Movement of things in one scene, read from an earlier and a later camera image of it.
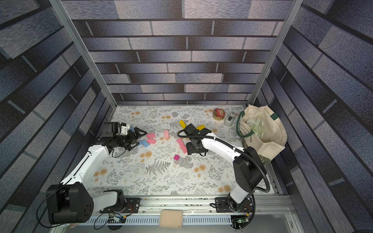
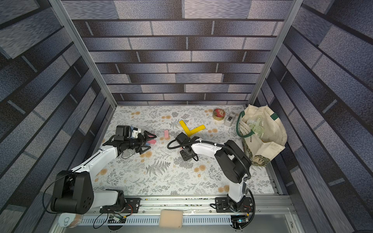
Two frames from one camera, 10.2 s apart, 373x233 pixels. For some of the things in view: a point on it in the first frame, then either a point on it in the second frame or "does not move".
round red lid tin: (218, 114) does not move
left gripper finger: (130, 147) → (144, 148)
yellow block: (200, 127) does not move
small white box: (229, 119) does not move
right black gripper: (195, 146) → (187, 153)
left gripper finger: (137, 131) → (148, 136)
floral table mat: (160, 164) does not move
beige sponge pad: (171, 219) does not move
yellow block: (182, 124) does not move
